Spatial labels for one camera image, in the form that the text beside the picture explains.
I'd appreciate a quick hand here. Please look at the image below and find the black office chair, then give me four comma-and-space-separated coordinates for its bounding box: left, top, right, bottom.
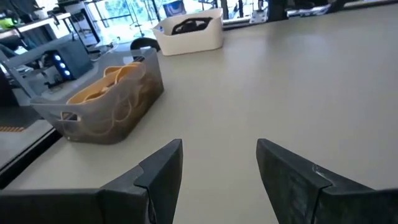
130, 37, 161, 52

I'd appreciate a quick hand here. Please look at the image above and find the black computer tower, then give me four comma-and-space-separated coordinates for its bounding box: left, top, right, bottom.
51, 39, 94, 82

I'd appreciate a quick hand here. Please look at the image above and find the grey translucent basket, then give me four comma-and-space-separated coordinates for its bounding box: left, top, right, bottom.
30, 47, 165, 145

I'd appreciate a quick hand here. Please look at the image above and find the small blue screen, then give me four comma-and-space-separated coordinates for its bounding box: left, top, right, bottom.
163, 0, 187, 18

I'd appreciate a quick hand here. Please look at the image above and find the white desk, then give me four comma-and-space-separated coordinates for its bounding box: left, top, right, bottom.
0, 12, 72, 40

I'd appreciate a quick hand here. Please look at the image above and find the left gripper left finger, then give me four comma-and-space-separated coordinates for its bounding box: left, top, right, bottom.
0, 139, 183, 224

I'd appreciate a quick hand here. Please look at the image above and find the black orange-striped floor mat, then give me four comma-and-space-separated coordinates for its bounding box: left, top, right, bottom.
0, 107, 43, 133

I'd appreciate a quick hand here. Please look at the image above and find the thin black rubber band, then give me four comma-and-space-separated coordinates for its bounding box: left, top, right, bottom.
186, 17, 214, 32
171, 17, 201, 35

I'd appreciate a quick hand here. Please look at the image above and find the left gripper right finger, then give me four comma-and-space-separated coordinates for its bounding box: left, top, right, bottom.
256, 139, 398, 224

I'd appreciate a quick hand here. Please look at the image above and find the white plastic basket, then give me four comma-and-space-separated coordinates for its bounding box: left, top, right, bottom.
152, 8, 224, 56

